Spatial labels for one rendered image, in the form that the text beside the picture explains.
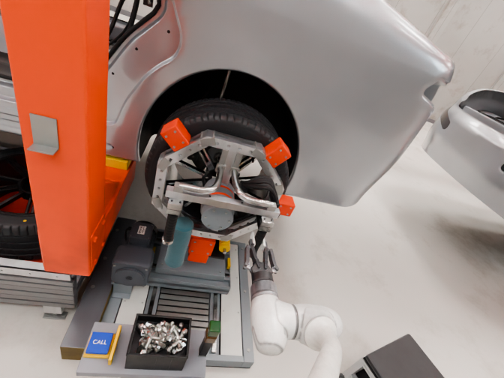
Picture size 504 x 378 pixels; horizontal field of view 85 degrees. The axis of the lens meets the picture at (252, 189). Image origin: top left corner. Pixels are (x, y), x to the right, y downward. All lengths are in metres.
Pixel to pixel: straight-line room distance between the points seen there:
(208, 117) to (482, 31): 10.36
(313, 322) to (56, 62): 0.93
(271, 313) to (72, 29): 0.86
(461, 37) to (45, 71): 10.50
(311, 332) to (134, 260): 0.92
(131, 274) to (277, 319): 0.85
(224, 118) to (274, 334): 0.77
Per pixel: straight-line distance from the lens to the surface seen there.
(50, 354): 1.76
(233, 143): 1.08
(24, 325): 1.85
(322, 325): 0.91
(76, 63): 0.80
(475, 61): 11.31
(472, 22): 10.84
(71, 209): 1.05
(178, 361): 1.15
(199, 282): 1.78
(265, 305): 0.90
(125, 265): 1.49
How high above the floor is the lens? 1.60
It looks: 34 degrees down
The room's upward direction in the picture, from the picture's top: 22 degrees clockwise
